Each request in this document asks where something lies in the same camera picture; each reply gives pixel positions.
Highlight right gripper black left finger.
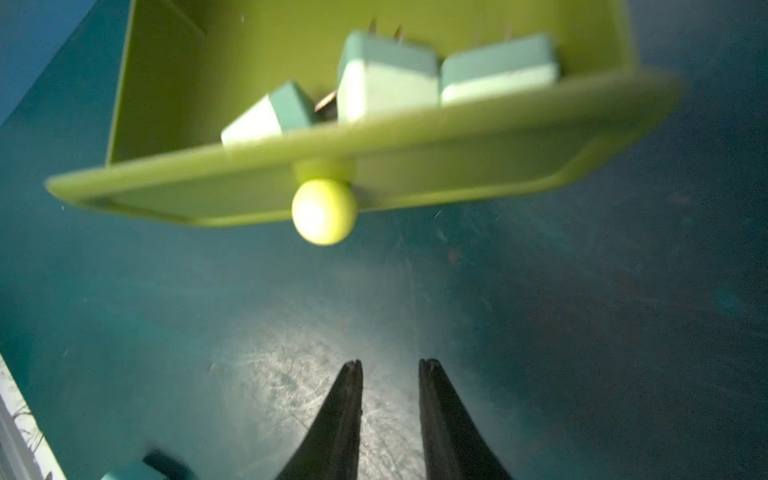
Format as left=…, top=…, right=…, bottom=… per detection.
left=278, top=360, right=363, bottom=479

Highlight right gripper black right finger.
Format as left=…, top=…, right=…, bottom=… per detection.
left=418, top=359, right=510, bottom=479

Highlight teal plug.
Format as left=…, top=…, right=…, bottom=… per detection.
left=101, top=461, right=168, bottom=480

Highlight green plug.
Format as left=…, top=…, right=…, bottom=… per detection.
left=220, top=81, right=320, bottom=145
left=336, top=30, right=440, bottom=123
left=440, top=33, right=561, bottom=105

